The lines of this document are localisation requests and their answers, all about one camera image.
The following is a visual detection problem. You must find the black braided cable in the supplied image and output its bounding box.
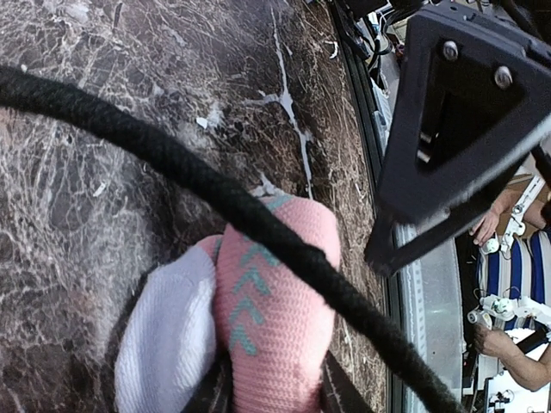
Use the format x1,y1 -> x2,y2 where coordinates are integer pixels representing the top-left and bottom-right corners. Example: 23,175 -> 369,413
0,64 -> 466,413

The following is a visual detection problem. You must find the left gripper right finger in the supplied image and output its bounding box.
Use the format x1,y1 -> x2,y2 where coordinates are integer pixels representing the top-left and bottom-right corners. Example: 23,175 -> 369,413
320,351 -> 374,413

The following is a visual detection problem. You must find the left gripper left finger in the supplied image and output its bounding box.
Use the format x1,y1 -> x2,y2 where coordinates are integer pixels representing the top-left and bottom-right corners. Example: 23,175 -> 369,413
182,352 -> 232,413

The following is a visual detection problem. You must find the person in striped shirt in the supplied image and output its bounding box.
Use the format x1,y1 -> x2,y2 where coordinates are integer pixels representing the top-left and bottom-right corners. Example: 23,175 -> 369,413
467,189 -> 550,391

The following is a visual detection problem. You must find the pink patterned sock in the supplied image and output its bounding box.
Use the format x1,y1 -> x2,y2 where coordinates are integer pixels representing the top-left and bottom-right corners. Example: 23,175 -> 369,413
114,193 -> 342,413

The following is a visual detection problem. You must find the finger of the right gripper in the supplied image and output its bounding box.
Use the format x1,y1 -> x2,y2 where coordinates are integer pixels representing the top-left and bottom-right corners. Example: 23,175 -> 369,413
365,3 -> 550,277

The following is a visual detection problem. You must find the white slotted cable duct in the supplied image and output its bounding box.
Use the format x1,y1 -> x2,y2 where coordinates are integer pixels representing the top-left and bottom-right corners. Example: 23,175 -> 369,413
395,225 -> 428,413

